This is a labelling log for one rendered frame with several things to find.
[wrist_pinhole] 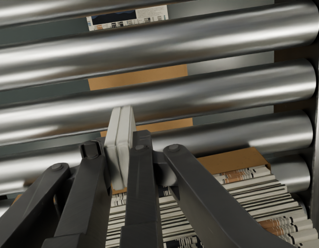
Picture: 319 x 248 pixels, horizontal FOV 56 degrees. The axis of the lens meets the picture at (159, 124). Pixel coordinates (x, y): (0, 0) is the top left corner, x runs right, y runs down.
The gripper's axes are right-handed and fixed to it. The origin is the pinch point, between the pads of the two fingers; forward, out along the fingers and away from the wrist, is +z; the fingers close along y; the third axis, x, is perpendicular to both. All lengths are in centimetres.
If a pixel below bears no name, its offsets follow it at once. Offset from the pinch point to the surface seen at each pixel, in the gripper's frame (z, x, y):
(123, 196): 8.2, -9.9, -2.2
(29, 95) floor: 93, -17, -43
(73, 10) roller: 13.6, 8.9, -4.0
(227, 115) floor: 93, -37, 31
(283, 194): 3.9, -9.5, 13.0
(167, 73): 93, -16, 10
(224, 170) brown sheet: 8.4, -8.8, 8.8
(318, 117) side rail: 13.0, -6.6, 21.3
